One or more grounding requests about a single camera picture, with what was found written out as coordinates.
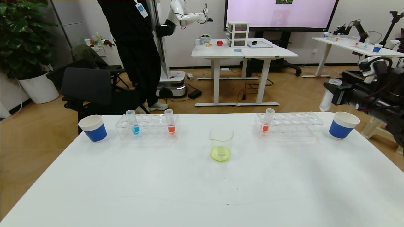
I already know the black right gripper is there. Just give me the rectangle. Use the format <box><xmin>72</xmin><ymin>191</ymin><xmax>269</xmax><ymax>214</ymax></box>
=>
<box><xmin>323</xmin><ymin>82</ymin><xmax>367</xmax><ymax>107</ymax></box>

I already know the yellow pigment test tube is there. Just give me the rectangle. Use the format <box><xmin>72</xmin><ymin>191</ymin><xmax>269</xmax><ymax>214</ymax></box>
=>
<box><xmin>319</xmin><ymin>79</ymin><xmax>343</xmax><ymax>112</ymax></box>

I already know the blue pigment test tube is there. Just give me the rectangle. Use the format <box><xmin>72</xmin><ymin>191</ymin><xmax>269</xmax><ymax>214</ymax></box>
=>
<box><xmin>126</xmin><ymin>109</ymin><xmax>140</xmax><ymax>135</ymax></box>

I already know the black wheeled robot base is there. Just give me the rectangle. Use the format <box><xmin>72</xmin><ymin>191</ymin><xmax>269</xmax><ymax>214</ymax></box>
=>
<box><xmin>342</xmin><ymin>69</ymin><xmax>366</xmax><ymax>84</ymax></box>

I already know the clear plastic test tube rack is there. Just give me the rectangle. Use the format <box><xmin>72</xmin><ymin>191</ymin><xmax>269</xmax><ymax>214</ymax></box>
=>
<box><xmin>254</xmin><ymin>112</ymin><xmax>324</xmax><ymax>139</ymax></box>
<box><xmin>115</xmin><ymin>113</ymin><xmax>180</xmax><ymax>140</ymax></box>

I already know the orange pigment test tube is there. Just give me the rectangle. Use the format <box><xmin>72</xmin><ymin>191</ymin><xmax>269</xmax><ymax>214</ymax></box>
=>
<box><xmin>261</xmin><ymin>108</ymin><xmax>275</xmax><ymax>133</ymax></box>
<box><xmin>164</xmin><ymin>109</ymin><xmax>176</xmax><ymax>135</ymax></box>

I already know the clear glass beaker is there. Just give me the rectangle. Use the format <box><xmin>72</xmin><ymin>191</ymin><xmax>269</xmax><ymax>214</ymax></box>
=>
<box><xmin>209</xmin><ymin>125</ymin><xmax>235</xmax><ymax>162</ymax></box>

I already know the blue white paper cup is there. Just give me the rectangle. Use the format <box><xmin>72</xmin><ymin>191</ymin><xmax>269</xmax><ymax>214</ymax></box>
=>
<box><xmin>78</xmin><ymin>114</ymin><xmax>107</xmax><ymax>143</ymax></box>
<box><xmin>329</xmin><ymin>111</ymin><xmax>360</xmax><ymax>140</ymax></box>

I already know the white standing desk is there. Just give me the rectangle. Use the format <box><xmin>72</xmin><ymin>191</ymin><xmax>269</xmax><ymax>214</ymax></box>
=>
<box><xmin>237</xmin><ymin>38</ymin><xmax>299</xmax><ymax>107</ymax></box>
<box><xmin>191</xmin><ymin>39</ymin><xmax>245</xmax><ymax>108</ymax></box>
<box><xmin>301</xmin><ymin>37</ymin><xmax>404</xmax><ymax>78</ymax></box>

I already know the beige plastic stool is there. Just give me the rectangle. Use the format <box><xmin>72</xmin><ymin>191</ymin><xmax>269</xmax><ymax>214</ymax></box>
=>
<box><xmin>361</xmin><ymin>118</ymin><xmax>398</xmax><ymax>148</ymax></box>

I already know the black display stand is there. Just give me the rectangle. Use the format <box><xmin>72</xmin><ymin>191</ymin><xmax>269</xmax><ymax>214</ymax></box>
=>
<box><xmin>240</xmin><ymin>31</ymin><xmax>302</xmax><ymax>78</ymax></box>

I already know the grey flat tray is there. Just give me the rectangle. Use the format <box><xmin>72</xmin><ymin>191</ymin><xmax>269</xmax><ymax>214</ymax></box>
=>
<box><xmin>247</xmin><ymin>41</ymin><xmax>273</xmax><ymax>49</ymax></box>

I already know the white mini drawer unit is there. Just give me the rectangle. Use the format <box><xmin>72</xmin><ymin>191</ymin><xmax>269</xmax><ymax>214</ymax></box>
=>
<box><xmin>226</xmin><ymin>21</ymin><xmax>250</xmax><ymax>48</ymax></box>

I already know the white humanoid robot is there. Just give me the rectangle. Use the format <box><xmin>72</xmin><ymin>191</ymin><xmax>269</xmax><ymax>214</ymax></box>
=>
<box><xmin>148</xmin><ymin>0</ymin><xmax>214</xmax><ymax>99</ymax></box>

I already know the person in black clothes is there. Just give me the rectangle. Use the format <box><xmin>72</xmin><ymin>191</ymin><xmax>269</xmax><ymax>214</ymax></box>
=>
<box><xmin>96</xmin><ymin>0</ymin><xmax>169</xmax><ymax>114</ymax></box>

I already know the black folding chair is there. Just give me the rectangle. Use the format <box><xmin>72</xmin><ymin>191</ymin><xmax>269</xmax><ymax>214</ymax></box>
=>
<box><xmin>99</xmin><ymin>65</ymin><xmax>130</xmax><ymax>92</ymax></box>

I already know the white low cabinet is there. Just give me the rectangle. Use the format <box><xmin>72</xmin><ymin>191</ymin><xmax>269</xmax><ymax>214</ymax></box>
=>
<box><xmin>92</xmin><ymin>46</ymin><xmax>123</xmax><ymax>67</ymax></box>

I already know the black office chair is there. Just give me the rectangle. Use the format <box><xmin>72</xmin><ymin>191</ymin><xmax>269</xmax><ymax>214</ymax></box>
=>
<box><xmin>60</xmin><ymin>67</ymin><xmax>149</xmax><ymax>134</ymax></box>

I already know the olive green jacket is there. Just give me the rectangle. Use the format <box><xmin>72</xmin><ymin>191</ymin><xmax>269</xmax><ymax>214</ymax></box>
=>
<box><xmin>71</xmin><ymin>44</ymin><xmax>109</xmax><ymax>68</ymax></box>

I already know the white plant pot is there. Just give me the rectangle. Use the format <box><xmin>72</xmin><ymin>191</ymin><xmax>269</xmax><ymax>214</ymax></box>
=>
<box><xmin>18</xmin><ymin>72</ymin><xmax>60</xmax><ymax>104</ymax></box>

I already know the large green leafy plant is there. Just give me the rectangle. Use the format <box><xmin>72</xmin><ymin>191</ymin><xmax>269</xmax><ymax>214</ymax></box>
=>
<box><xmin>0</xmin><ymin>0</ymin><xmax>59</xmax><ymax>79</ymax></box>

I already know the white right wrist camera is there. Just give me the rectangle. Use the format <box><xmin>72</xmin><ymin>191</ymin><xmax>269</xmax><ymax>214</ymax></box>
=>
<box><xmin>359</xmin><ymin>57</ymin><xmax>392</xmax><ymax>78</ymax></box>

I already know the black camera tripod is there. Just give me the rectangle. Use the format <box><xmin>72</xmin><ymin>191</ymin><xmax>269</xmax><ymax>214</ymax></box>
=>
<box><xmin>379</xmin><ymin>10</ymin><xmax>404</xmax><ymax>48</ymax></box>

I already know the large wall display screen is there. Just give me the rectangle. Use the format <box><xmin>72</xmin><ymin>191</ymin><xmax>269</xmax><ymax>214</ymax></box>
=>
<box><xmin>224</xmin><ymin>0</ymin><xmax>339</xmax><ymax>32</ymax></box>

